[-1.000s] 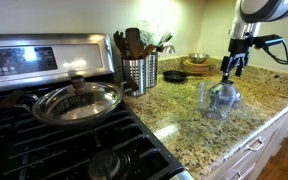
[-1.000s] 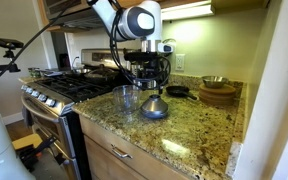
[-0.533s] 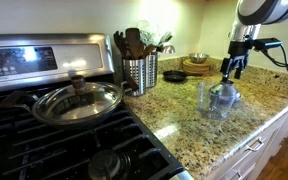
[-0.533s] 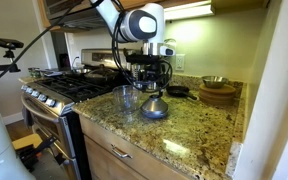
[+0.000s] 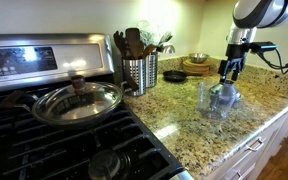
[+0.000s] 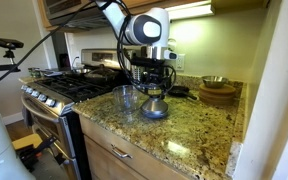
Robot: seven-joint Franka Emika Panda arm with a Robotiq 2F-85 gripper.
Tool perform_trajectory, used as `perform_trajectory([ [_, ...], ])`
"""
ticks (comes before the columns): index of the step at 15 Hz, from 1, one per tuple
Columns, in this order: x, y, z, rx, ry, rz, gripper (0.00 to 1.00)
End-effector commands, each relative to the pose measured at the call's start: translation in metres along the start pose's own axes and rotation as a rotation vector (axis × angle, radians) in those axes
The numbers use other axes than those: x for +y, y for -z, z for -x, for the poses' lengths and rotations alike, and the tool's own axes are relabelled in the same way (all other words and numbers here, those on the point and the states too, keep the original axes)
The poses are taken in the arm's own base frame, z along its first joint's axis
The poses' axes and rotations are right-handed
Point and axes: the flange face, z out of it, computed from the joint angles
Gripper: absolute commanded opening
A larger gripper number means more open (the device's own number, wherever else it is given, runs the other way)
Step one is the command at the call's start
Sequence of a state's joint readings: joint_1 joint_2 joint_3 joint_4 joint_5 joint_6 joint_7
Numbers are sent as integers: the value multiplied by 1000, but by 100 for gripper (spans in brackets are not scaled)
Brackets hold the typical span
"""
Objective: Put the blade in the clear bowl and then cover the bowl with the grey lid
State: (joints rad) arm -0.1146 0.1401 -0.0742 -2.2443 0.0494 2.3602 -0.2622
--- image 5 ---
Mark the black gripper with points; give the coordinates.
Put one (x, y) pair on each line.
(235, 52)

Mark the grey conical chopper lid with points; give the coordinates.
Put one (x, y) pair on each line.
(227, 91)

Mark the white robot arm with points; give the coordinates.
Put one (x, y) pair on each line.
(260, 13)

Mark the small steel bowl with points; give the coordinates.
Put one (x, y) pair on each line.
(198, 58)

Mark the clear plastic chopper bowl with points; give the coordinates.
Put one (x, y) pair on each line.
(207, 110)

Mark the glass pan lid wooden knob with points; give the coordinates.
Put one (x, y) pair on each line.
(80, 101)

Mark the small black iron skillet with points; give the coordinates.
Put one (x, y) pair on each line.
(174, 76)

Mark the steel ladle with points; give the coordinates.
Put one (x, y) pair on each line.
(168, 49)

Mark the perforated steel utensil holder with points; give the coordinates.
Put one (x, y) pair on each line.
(152, 70)
(134, 76)

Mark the wooden spoon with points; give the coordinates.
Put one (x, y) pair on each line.
(149, 50)

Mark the kitchen base cabinet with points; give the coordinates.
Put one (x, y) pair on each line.
(267, 146)

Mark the wooden spatula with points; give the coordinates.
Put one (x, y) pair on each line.
(134, 40)

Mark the black kitchen utensil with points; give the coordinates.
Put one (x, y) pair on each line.
(119, 41)

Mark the black stove burner cap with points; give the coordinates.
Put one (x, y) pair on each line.
(104, 165)

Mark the steel frying pan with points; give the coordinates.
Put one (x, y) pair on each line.
(74, 118)

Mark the stainless steel gas stove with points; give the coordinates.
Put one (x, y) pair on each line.
(34, 150)

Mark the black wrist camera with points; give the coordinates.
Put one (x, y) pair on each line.
(263, 46)

